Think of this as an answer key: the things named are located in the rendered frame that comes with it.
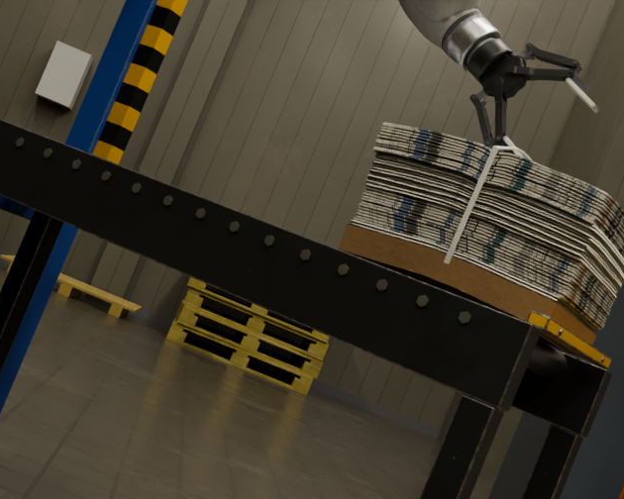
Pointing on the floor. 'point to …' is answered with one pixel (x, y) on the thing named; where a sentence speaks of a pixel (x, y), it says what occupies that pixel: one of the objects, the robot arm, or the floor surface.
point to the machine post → (111, 77)
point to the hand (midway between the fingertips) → (560, 134)
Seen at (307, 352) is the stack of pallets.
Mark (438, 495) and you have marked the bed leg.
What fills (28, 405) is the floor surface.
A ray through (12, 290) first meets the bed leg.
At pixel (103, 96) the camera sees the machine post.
